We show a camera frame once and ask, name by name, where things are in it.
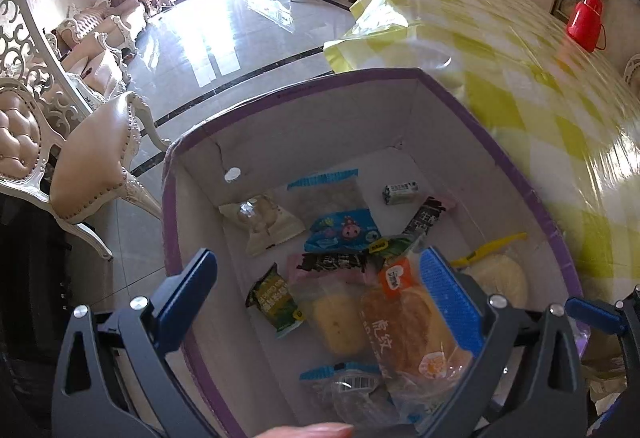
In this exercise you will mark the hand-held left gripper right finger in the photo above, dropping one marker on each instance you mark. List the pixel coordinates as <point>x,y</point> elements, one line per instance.
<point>447,293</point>

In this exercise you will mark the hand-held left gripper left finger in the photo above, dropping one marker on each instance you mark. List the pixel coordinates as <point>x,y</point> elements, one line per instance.
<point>187,288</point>

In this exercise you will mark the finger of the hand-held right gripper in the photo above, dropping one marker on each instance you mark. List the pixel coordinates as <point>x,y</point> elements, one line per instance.
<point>592,310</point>

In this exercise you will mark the orange label bread packet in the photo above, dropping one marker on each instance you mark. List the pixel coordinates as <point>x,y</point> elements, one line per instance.
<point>405,328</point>

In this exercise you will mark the clear white bun packet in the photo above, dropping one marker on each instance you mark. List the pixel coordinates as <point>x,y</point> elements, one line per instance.
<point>260,223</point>

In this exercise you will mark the purple rimmed cardboard box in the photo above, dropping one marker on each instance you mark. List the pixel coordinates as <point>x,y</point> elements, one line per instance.
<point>350,118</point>

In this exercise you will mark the person's left hand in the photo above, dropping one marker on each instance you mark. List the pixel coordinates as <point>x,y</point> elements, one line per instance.
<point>310,432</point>

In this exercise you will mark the white round bun packet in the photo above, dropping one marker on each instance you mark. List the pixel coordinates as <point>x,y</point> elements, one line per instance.
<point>500,275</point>

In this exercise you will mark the dark green snack packet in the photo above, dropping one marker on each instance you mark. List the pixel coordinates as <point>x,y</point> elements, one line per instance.
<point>400,245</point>

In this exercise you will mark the pink black snack bar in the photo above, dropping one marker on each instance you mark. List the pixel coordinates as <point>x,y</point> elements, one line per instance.
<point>325,263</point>
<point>425,215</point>

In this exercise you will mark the blue white wrapped candy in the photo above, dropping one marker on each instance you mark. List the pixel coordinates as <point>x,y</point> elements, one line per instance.
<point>400,193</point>

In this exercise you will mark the yellow cake clear packet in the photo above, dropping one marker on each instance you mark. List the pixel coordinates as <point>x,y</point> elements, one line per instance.
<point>335,323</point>

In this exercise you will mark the blue cartoon snack packet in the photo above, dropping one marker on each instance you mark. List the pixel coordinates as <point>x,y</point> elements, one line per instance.
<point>345,228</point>

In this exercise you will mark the barcode clear snack packet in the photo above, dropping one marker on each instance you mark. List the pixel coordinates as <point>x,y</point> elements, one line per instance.
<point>350,388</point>

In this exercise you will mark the blue strip clear packet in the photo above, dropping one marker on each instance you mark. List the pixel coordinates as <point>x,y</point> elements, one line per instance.
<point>330,195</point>

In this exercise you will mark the beige leather dining chair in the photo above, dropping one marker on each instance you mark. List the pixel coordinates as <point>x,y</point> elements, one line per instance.
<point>95,158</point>

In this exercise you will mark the beige tufted armchair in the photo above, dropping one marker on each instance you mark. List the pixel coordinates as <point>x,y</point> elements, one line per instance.
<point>100,68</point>

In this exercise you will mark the yellow checked tablecloth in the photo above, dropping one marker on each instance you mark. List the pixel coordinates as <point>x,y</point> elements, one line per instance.
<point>525,68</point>

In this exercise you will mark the beige tufted sofa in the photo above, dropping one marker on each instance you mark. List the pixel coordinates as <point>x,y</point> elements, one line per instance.
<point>85,25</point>

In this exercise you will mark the red thermos jug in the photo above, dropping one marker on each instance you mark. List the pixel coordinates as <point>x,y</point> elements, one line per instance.
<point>582,20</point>

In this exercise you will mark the white ornate partition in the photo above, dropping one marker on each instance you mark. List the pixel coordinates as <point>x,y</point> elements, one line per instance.
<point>20,28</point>

